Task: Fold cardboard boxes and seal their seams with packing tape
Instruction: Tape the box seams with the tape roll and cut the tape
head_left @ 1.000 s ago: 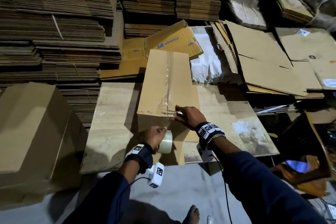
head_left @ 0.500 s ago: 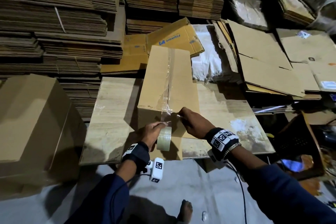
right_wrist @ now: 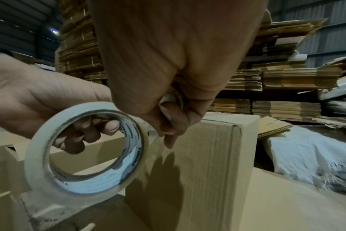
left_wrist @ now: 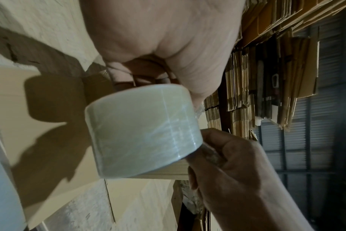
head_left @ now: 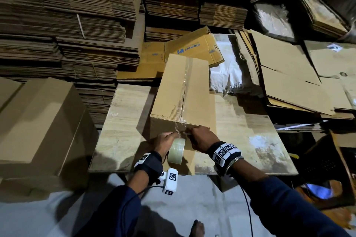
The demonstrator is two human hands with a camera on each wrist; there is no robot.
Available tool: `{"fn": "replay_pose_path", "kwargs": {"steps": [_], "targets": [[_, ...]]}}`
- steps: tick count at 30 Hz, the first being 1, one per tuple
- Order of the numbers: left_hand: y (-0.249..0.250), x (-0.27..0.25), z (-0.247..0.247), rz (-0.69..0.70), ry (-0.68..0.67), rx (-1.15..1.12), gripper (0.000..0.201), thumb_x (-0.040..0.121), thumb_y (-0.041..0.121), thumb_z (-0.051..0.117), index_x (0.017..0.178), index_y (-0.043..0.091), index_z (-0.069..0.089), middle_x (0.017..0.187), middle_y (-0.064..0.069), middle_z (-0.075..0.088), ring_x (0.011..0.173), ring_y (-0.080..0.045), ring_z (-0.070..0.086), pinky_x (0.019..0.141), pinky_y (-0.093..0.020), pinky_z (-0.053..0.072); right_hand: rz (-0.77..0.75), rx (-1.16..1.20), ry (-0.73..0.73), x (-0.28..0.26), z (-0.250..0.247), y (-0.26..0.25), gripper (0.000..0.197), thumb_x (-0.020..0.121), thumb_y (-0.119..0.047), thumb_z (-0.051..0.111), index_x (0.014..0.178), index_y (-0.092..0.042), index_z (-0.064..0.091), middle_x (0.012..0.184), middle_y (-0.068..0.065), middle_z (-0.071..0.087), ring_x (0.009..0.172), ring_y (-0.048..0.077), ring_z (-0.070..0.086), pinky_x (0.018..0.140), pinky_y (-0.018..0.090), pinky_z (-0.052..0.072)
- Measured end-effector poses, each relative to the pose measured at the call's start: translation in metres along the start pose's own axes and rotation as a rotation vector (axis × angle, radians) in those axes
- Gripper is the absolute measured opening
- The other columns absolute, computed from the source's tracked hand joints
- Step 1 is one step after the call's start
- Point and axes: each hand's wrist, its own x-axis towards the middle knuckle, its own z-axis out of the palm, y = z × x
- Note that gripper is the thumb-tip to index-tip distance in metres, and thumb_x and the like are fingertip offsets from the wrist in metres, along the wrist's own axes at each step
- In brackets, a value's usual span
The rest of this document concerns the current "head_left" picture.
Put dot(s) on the person's right hand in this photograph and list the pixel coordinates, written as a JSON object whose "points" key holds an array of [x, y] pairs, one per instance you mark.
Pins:
{"points": [[204, 138]]}

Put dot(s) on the person's left hand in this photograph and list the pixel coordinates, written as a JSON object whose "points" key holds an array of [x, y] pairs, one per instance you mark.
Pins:
{"points": [[164, 144]]}

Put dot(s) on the clear tape roll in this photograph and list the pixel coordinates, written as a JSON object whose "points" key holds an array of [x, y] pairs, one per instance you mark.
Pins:
{"points": [[176, 150]]}

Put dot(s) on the person's left forearm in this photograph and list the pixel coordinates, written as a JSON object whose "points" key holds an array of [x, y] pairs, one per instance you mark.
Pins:
{"points": [[117, 206]]}

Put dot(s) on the person's right forearm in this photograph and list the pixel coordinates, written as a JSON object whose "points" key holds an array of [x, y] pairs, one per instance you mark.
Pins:
{"points": [[289, 206]]}

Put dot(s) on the person's bare foot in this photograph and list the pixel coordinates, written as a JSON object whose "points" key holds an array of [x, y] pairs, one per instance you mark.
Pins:
{"points": [[197, 228]]}

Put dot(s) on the pile of brown cartons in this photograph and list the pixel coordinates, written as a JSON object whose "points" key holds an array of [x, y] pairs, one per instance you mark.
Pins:
{"points": [[295, 73]]}

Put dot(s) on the stacks of flat cardboard bundles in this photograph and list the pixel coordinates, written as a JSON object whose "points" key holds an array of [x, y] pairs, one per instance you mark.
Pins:
{"points": [[61, 28]]}

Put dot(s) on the black left wrist band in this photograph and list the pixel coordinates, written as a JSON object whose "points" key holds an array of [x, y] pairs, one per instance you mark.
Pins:
{"points": [[148, 166]]}

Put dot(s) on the black wrist band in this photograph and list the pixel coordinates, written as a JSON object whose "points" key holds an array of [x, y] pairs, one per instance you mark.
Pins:
{"points": [[148, 166], [225, 157]]}

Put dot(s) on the black right wrist band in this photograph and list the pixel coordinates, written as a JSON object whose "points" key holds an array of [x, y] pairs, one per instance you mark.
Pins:
{"points": [[225, 157]]}

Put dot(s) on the plywood work board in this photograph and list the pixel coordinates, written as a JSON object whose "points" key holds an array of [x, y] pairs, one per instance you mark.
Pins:
{"points": [[256, 134]]}

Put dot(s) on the white plastic sack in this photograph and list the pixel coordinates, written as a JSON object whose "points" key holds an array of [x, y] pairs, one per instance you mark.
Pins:
{"points": [[228, 62]]}

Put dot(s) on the yellow carton with blue print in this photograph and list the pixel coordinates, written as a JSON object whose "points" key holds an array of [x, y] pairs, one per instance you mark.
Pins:
{"points": [[194, 45]]}

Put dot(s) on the blue glowing device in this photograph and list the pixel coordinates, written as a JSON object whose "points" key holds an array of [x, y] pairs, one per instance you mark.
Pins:
{"points": [[318, 190]]}

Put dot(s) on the clear plastic sheet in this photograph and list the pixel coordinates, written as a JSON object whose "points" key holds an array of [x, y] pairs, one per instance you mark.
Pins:
{"points": [[273, 20]]}

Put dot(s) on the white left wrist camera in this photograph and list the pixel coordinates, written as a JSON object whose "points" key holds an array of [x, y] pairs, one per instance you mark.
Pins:
{"points": [[170, 181]]}

